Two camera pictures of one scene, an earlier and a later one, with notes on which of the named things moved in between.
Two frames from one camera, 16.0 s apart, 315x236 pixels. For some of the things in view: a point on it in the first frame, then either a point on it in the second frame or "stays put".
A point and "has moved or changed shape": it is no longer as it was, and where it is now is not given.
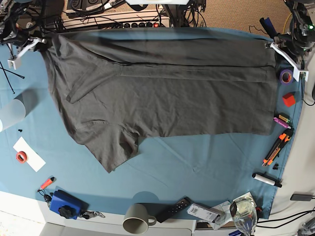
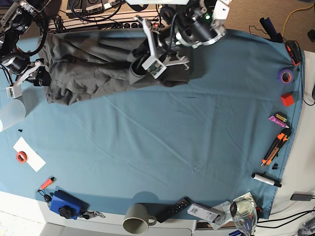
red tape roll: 21,157 stays put
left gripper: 293,52 -> 156,49
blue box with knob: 69,206 stays put
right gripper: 39,43 -> 38,73
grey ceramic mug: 137,221 stays put
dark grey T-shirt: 117,84 has moved or changed shape
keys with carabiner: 89,214 stays put
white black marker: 267,178 stays put
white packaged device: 200,211 stays put
